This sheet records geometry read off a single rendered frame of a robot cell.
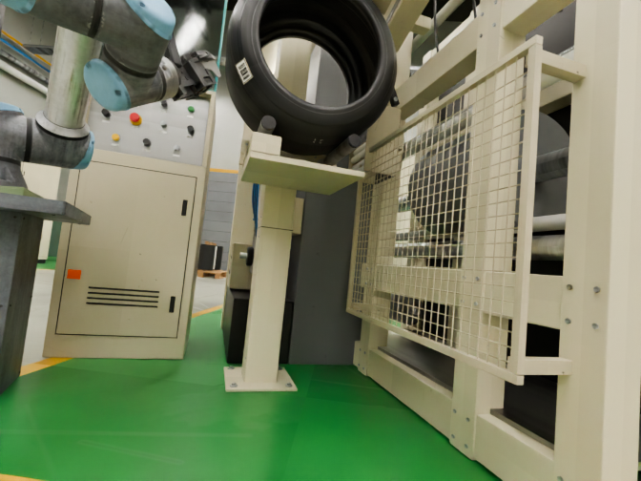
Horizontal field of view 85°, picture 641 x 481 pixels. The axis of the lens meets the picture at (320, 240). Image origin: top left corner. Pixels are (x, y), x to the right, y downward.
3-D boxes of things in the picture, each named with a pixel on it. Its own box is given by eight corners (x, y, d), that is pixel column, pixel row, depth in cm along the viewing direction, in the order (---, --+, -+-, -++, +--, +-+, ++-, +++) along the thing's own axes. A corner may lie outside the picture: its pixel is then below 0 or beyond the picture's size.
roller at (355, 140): (316, 164, 146) (324, 158, 147) (320, 174, 146) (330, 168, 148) (345, 136, 113) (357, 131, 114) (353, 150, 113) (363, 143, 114)
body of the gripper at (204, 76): (199, 97, 91) (168, 106, 81) (179, 65, 88) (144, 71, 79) (218, 81, 87) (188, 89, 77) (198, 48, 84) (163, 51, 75)
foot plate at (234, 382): (223, 368, 153) (224, 364, 153) (283, 369, 161) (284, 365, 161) (225, 391, 127) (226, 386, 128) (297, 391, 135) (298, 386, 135)
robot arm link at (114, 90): (127, 83, 61) (113, 125, 67) (175, 74, 71) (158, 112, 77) (84, 43, 60) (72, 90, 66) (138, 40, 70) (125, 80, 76)
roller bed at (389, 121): (346, 179, 166) (352, 118, 168) (375, 184, 170) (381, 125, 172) (363, 170, 147) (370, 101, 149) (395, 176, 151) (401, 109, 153)
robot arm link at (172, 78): (123, 71, 75) (148, 44, 70) (140, 68, 79) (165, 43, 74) (150, 109, 78) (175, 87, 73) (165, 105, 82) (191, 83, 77)
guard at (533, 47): (345, 311, 152) (360, 154, 157) (349, 311, 153) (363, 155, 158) (516, 385, 67) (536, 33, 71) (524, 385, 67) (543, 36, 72)
